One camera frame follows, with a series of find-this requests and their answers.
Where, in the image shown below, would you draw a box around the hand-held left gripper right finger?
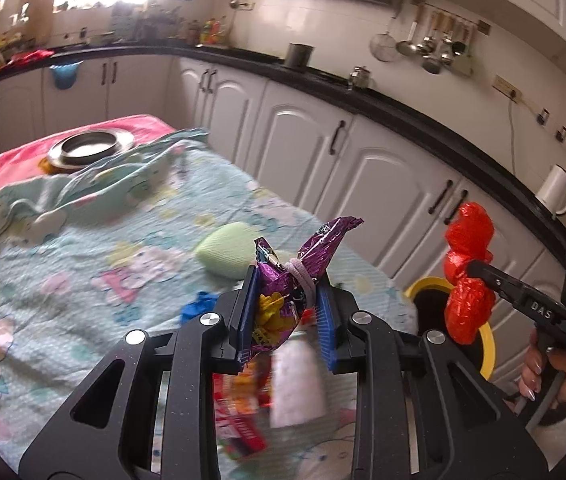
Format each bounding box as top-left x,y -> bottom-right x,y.
314,280 -> 550,480

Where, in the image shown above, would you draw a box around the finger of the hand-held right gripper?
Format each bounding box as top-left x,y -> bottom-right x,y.
467,259 -> 566,357

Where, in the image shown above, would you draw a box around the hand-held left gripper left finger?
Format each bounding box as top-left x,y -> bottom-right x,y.
18,264 -> 260,480

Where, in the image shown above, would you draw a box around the purple snack wrapper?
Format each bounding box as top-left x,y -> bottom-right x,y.
237,216 -> 366,376

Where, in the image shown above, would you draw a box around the yellow rimmed trash bin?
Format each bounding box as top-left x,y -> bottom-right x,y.
405,276 -> 494,381

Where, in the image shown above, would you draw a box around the red plastic wrapper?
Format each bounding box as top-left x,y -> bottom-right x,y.
443,201 -> 498,346

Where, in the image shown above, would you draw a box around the person's right hand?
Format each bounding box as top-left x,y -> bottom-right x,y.
519,344 -> 566,405

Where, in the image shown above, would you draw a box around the blue plastic wrapper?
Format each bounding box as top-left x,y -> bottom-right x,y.
180,290 -> 221,321

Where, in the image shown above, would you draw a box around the white packet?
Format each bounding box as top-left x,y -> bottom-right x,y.
270,340 -> 326,426

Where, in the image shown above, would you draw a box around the white electric kettle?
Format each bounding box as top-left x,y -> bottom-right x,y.
535,164 -> 566,216

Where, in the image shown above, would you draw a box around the red snack packet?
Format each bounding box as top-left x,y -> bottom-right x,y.
213,367 -> 274,461

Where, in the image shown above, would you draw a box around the light blue printed blanket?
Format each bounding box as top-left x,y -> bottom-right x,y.
0,127 -> 418,480

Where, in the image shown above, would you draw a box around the white lower kitchen cabinets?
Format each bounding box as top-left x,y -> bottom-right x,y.
0,52 -> 566,391

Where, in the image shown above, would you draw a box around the white kitchen cabinets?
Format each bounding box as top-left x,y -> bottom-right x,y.
0,52 -> 566,391
393,0 -> 566,86

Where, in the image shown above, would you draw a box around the black kitchen countertop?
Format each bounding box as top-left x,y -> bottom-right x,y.
0,45 -> 566,261

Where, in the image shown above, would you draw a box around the metal bowl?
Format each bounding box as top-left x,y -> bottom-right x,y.
47,130 -> 135,171

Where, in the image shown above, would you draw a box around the steel teapot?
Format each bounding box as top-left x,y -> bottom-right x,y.
348,65 -> 374,90

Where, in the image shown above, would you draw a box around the dark metal cup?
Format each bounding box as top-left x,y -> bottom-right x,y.
284,42 -> 314,70

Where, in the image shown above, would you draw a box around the white upper kitchen cabinets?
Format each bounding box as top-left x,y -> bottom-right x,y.
393,0 -> 566,86

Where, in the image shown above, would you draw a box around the row of hanging kitchen utensils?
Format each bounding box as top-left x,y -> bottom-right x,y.
369,0 -> 491,78

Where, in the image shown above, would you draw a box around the red blanket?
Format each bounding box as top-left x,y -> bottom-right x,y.
0,114 -> 178,211

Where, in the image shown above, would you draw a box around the row of condiment bottles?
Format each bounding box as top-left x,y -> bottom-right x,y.
183,15 -> 228,46

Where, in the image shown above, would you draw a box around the blue hanging basket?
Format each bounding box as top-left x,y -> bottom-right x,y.
50,61 -> 84,90

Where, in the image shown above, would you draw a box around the red plastic bag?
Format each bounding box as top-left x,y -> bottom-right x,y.
10,50 -> 54,66

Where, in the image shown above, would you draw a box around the cardboard box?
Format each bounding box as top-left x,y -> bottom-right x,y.
22,0 -> 56,46

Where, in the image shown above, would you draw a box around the beige wall socket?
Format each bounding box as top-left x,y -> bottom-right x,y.
493,75 -> 524,102

